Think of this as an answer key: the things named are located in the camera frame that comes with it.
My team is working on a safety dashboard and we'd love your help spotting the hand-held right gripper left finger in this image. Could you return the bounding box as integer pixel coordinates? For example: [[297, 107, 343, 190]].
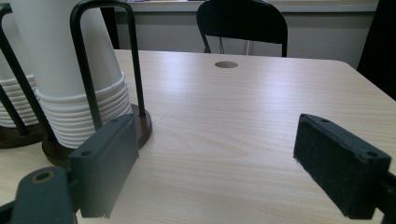
[[67, 113, 140, 219]]

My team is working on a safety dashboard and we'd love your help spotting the brown double cup holder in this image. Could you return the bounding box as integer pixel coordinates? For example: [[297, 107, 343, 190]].
[[0, 0, 153, 169]]

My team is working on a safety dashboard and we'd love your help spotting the white cup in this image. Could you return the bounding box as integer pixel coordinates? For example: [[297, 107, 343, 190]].
[[0, 12, 39, 129], [10, 0, 134, 150]]

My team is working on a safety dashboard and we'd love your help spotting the black curtain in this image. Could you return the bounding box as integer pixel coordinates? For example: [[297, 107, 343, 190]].
[[100, 7, 121, 50], [356, 0, 396, 101]]

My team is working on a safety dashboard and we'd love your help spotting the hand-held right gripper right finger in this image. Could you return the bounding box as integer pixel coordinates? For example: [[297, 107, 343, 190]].
[[292, 113, 396, 220]]

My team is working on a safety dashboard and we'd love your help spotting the black folding chair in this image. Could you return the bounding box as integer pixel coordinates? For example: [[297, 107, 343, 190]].
[[196, 0, 289, 58]]

